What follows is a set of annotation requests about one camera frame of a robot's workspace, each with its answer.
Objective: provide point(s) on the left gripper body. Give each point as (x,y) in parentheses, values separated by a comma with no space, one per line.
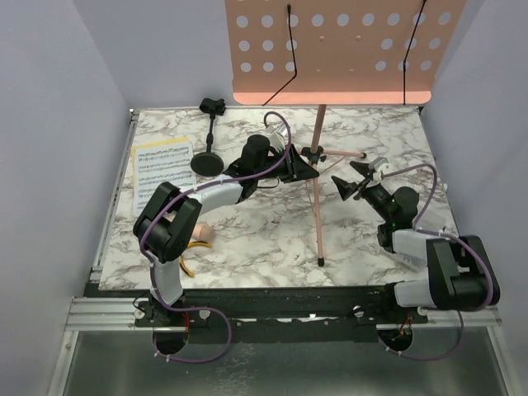
(283,172)

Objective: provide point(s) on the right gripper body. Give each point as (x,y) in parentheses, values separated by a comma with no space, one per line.
(362,186)

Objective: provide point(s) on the pink perforated music stand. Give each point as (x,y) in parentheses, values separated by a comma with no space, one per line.
(322,53)

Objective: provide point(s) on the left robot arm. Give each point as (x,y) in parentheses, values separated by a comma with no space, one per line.
(166,224)

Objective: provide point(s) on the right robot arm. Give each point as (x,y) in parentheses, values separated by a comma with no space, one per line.
(459,273)

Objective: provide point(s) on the clear plastic compartment box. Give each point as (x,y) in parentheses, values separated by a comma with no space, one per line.
(410,246)

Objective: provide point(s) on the black microphone desk stand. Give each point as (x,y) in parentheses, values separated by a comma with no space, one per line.
(208,163)

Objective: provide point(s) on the sheet music paper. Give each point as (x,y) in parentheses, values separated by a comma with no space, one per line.
(156,163)

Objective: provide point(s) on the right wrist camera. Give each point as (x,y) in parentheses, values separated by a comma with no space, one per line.
(378,168)

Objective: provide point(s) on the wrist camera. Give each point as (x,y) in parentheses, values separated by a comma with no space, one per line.
(278,136)
(378,168)

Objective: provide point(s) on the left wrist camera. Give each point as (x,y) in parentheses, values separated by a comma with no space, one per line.
(278,136)

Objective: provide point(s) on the yellow handled pliers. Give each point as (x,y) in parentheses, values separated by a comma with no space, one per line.
(188,262)

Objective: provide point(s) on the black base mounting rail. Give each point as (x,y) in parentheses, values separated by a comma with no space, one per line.
(279,315)

